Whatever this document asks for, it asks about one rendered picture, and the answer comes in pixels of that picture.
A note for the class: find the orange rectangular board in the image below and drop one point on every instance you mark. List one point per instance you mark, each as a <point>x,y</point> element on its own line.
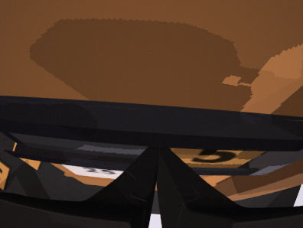
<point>94,83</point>

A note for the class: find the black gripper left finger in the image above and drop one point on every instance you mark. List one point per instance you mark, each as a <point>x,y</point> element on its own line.
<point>124,203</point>

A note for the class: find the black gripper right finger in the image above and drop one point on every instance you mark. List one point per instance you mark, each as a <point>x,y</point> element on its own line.
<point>187,201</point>

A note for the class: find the white paper label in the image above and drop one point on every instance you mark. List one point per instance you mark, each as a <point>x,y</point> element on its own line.
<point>93,172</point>

